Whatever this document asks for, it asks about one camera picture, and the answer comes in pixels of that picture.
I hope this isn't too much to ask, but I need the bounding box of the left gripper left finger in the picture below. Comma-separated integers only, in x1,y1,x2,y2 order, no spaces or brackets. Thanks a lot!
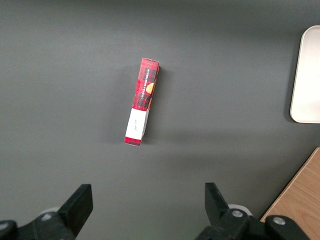
0,183,94,240

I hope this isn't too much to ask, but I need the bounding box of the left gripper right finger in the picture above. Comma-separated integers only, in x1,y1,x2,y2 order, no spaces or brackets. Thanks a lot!
194,182,311,240

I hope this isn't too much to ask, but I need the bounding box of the wooden two-drawer cabinet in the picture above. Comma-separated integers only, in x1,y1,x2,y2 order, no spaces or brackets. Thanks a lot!
259,146,320,240

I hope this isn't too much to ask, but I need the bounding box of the red tartan shortbread cookie box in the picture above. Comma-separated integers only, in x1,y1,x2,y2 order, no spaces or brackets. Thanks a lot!
124,57,160,146

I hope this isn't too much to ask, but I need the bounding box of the cream plastic serving tray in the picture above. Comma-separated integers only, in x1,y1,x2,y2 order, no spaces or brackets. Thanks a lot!
289,24,320,124

